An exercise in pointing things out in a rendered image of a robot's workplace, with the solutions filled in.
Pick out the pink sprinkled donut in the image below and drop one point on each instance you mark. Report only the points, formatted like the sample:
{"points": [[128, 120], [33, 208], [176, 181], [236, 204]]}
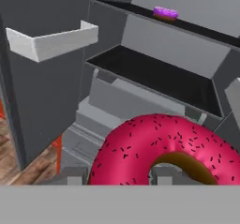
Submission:
{"points": [[137, 140]]}

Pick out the orange cupboard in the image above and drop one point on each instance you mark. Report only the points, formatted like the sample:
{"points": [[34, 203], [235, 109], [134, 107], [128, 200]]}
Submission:
{"points": [[57, 152]]}

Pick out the white fridge door bin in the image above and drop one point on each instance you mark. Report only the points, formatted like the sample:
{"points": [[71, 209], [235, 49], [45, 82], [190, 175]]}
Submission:
{"points": [[53, 43]]}

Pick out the grey fridge drawer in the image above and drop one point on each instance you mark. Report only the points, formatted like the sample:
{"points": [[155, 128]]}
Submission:
{"points": [[125, 99]]}

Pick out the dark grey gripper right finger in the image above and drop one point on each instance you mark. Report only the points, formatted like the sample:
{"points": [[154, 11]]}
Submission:
{"points": [[164, 171]]}

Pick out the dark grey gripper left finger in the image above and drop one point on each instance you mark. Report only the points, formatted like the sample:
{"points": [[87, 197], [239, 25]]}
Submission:
{"points": [[74, 172]]}

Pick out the dark grey fridge door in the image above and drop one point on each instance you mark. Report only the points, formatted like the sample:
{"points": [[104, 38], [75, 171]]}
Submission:
{"points": [[43, 102]]}

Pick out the black fridge shelf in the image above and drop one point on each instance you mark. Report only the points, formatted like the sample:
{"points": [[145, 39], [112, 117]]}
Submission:
{"points": [[156, 74], [200, 27]]}

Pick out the purple frosted donut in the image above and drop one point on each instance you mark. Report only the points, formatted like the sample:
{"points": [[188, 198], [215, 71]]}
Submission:
{"points": [[165, 13]]}

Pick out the grey fridge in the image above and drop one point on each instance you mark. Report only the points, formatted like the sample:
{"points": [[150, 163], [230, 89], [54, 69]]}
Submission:
{"points": [[175, 49]]}

